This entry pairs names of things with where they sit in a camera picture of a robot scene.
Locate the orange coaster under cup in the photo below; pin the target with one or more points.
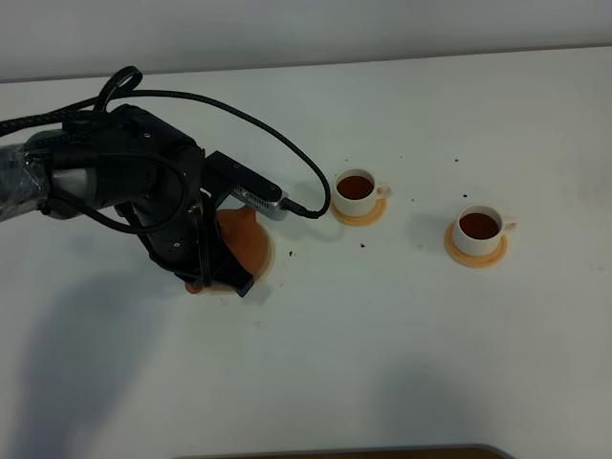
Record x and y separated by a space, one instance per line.
474 262
358 217

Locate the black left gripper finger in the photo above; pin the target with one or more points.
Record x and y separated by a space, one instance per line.
228 275

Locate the orange coaster under near cup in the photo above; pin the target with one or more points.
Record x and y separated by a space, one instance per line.
358 217

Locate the brown clay teapot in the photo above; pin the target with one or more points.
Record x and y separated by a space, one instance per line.
243 236

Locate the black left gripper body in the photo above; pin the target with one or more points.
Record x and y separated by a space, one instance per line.
192 248

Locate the white teacup far right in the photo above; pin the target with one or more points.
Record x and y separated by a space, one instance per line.
478 229

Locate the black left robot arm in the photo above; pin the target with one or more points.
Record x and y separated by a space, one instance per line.
139 175

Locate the orange coaster under right cup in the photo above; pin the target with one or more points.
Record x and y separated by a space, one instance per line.
474 262

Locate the white teacup near teapot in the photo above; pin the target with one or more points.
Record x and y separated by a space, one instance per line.
356 192

